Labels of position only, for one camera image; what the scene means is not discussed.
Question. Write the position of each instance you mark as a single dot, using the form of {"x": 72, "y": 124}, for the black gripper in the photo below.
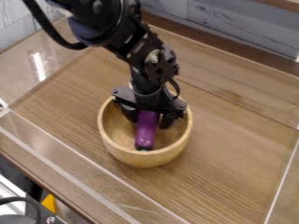
{"x": 161, "y": 101}

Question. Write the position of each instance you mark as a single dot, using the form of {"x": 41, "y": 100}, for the purple toy eggplant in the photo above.
{"x": 145, "y": 129}

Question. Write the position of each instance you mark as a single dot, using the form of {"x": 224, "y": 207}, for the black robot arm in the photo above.
{"x": 112, "y": 24}

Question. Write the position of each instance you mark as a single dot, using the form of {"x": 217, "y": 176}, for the brown wooden bowl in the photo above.
{"x": 117, "y": 134}

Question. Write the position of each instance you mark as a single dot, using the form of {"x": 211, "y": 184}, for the yellow black device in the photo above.
{"x": 41, "y": 210}

